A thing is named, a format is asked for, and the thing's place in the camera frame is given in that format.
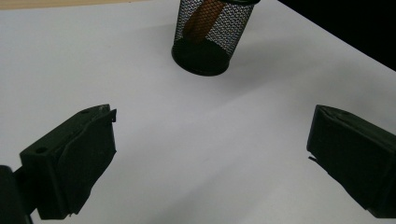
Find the light wooden table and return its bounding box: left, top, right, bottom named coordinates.
left=0, top=0, right=148, bottom=11

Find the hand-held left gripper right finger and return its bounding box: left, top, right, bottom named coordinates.
left=306, top=105, right=396, bottom=219

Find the white table cover board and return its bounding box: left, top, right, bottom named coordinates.
left=0, top=0, right=396, bottom=224

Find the black mesh pen holder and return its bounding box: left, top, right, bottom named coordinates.
left=171, top=0, right=262, bottom=77

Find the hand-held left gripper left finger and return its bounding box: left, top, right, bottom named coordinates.
left=19, top=104, right=118, bottom=220

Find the brown wooden hairbrush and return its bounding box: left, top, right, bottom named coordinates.
left=183, top=0, right=226, bottom=45

